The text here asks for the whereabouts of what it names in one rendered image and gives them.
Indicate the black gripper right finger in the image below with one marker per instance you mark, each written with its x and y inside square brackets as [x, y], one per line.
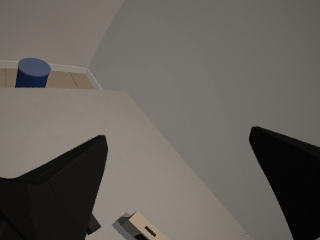
[292, 168]

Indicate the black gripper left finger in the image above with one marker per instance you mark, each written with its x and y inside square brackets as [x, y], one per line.
[55, 201]

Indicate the black two-prong plug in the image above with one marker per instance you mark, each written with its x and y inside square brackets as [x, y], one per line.
[93, 225]

